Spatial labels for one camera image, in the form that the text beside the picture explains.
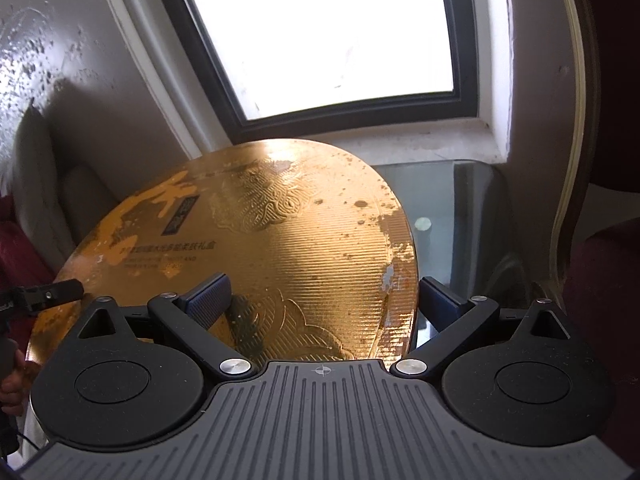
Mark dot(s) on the gold box lid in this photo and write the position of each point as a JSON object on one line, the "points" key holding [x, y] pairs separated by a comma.
{"points": [[300, 240]]}

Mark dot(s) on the person's left hand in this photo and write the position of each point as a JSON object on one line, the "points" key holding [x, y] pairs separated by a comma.
{"points": [[11, 385]]}

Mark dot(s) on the dark framed window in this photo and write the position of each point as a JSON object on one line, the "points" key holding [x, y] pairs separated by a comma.
{"points": [[325, 35]]}

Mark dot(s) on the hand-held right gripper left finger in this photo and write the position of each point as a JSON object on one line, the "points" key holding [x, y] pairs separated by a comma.
{"points": [[210, 301]]}

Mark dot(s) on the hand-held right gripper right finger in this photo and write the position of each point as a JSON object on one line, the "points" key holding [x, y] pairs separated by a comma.
{"points": [[441, 306]]}

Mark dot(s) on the red cloth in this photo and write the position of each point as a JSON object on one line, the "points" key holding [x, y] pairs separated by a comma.
{"points": [[20, 250]]}

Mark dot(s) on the glass desktop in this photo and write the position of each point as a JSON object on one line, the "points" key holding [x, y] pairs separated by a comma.
{"points": [[450, 195]]}

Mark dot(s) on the large grey cushion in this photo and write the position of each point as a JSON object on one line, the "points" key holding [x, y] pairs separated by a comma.
{"points": [[37, 185]]}

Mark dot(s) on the maroon chair with gold frame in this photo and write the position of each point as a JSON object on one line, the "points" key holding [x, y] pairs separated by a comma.
{"points": [[600, 285]]}

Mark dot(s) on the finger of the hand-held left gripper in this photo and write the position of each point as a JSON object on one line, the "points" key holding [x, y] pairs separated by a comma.
{"points": [[50, 292]]}

